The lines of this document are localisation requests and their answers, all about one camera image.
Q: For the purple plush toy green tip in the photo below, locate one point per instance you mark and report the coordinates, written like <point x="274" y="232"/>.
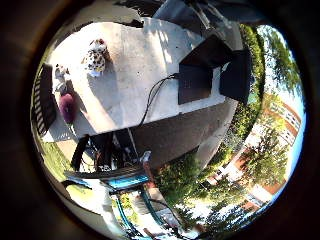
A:
<point x="67" y="107"/>

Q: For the red brick building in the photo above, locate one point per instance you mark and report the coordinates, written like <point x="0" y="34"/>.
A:
<point x="276" y="133"/>

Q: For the white black-spotted plush toy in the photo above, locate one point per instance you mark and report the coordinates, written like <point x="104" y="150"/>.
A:
<point x="95" y="59"/>

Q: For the black slatted plastic basket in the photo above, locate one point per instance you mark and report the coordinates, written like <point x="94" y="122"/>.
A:
<point x="43" y="100"/>

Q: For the small white grey plush toy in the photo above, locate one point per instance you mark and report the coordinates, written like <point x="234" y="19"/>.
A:
<point x="61" y="74"/>

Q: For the black cart with blue trim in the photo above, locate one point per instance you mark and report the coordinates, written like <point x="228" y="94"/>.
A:
<point x="110" y="153"/>

